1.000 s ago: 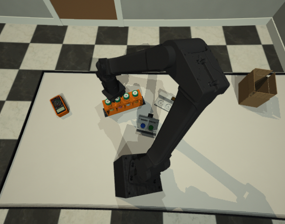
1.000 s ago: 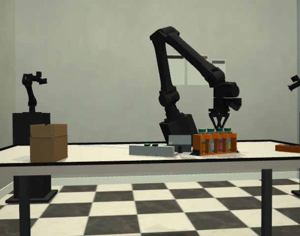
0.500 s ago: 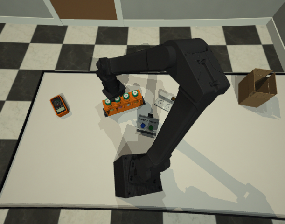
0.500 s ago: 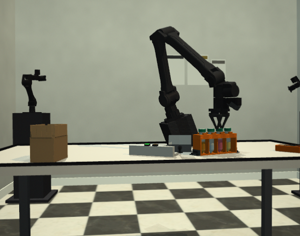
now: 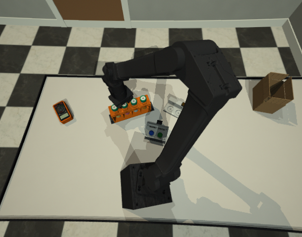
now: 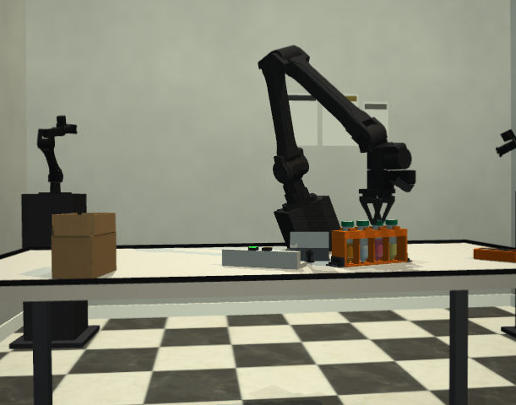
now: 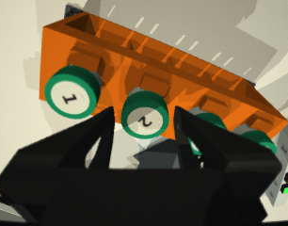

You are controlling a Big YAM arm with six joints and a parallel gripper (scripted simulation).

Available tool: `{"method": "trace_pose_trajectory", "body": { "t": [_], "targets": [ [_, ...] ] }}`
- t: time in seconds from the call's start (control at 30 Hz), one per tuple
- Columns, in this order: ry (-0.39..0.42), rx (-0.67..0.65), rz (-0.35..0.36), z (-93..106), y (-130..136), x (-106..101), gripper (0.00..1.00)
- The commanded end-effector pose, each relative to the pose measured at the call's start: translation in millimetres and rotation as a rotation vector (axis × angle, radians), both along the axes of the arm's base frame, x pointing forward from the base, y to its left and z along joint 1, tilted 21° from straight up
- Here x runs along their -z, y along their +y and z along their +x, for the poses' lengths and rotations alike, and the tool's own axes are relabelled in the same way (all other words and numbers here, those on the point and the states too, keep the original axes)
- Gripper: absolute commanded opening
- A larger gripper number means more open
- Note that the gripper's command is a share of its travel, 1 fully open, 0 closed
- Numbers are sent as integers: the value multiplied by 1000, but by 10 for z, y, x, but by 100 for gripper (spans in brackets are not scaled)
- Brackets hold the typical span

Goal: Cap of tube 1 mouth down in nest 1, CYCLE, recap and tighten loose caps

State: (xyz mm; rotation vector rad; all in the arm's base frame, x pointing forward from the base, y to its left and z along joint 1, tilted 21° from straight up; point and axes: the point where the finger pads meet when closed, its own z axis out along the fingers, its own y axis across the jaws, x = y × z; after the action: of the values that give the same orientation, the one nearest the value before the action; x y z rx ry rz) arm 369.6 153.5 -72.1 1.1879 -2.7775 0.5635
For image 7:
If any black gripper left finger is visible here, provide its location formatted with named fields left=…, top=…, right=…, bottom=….
left=8, top=106, right=115, bottom=169

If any grey key housing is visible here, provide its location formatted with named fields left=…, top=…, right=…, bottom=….
left=134, top=138, right=180, bottom=168

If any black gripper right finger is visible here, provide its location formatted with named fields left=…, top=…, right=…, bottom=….
left=173, top=105, right=282, bottom=200

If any green screw cap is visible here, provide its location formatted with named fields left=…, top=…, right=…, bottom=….
left=44, top=65, right=101, bottom=120
left=241, top=131, right=277, bottom=154
left=189, top=113, right=228, bottom=155
left=120, top=90, right=169, bottom=139

